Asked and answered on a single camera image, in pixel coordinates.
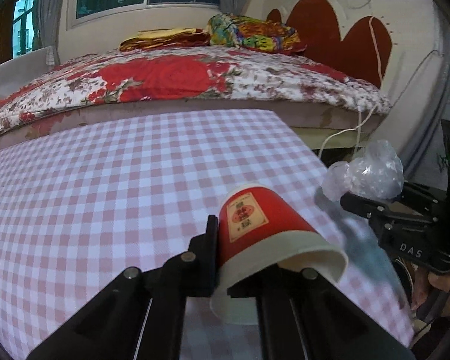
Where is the colourful pillow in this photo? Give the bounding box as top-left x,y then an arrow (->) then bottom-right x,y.
206,13 -> 306,55

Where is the white sheet covered furniture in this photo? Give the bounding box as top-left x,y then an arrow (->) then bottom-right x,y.
0,46 -> 55,99

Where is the grey left curtain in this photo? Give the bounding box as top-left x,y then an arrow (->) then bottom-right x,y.
37,0 -> 63,64

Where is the white charging cable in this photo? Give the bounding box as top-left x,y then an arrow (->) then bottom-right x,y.
316,15 -> 385,160

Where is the yellow folded blanket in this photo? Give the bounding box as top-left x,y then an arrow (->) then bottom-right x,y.
119,28 -> 210,52

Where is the pink checkered tablecloth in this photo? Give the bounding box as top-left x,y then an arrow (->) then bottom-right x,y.
0,110 -> 414,359

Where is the red paper cup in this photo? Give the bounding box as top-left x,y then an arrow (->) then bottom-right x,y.
209,184 -> 348,325

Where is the clear plastic bag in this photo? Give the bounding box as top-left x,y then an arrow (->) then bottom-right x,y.
322,140 -> 404,202

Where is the red heart headboard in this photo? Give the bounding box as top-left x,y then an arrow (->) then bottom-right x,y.
284,0 -> 393,88

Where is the person right hand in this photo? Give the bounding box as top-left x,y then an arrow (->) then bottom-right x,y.
409,262 -> 450,318

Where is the floral red bed quilt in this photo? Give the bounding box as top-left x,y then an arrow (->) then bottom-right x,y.
0,46 -> 392,136

